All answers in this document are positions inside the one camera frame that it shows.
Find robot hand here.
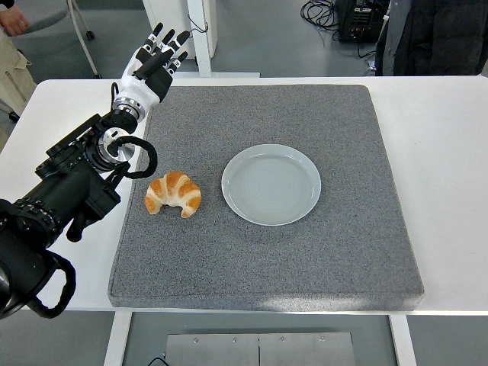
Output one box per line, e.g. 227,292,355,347
116,22,191,110

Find golden croissant bread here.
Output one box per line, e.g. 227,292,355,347
144,171,202,219

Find grey round plate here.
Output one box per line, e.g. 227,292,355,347
221,143,323,226

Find grey metal plate with screws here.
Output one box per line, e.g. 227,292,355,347
164,332,358,366

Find grey speckled mat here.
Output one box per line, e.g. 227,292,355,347
108,84,425,312

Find black equipment box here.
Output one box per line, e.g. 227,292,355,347
334,0,390,43

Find white table leg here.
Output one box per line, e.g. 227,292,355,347
102,312,133,366
389,315,417,366

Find person in dark coat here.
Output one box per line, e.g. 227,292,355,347
374,0,488,77

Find white post with base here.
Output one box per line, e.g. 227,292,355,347
152,0,261,80

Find thin black cable on post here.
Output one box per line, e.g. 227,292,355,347
186,21,210,39

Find black floor cables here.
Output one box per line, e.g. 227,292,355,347
300,0,377,60

